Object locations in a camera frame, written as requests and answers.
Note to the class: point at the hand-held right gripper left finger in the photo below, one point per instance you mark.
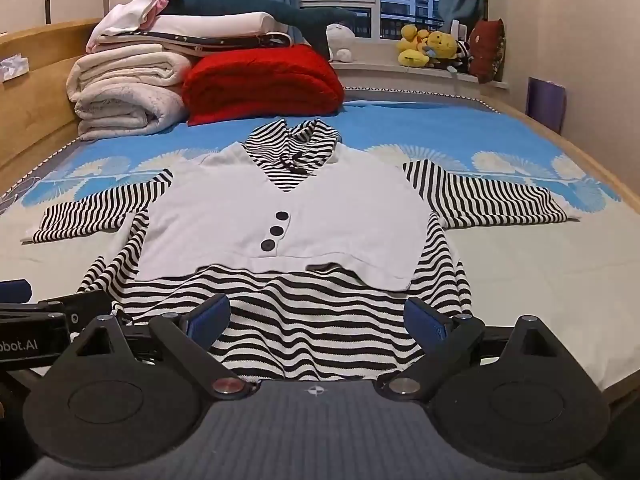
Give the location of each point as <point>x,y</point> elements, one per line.
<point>210,316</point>

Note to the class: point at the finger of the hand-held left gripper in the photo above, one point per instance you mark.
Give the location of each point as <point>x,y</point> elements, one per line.
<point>90,310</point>
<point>15,292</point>

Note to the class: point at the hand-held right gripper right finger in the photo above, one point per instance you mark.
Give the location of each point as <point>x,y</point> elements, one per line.
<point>425,321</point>

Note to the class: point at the striped sweater with white vest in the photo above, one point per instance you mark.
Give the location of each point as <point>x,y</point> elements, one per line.
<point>300,220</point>

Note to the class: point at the white fleece folded blanket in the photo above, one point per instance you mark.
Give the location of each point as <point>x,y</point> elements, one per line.
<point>125,115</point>

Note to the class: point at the blue printed bedsheet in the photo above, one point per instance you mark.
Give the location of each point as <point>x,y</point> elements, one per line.
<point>500,125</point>

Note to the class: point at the tissue box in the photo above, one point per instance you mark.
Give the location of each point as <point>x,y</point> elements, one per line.
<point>14,67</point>

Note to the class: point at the red folded blanket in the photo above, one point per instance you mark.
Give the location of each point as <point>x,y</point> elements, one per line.
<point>260,85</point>

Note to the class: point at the white window sill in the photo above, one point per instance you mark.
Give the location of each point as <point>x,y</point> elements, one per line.
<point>390,76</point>

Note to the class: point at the purple bag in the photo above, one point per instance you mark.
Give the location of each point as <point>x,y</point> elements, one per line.
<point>546,105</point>

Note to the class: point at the black and white striped toy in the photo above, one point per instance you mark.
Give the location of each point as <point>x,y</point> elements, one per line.
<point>463,57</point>

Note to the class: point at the yellow plush toy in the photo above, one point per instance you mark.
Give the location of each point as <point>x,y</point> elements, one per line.
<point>442,47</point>
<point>412,47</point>

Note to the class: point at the white blanket with dark trim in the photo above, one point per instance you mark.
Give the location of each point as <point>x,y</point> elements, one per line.
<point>200,41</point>

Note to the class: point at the dark red cushion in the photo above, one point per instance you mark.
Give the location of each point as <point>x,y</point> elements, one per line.
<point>486,50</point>

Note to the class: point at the white pillow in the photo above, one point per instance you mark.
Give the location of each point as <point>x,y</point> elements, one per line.
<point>210,25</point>

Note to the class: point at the white plush seal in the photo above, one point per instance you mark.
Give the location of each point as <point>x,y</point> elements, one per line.
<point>341,40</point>

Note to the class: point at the pink and white cloth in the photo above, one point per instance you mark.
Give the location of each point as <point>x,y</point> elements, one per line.
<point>125,15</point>

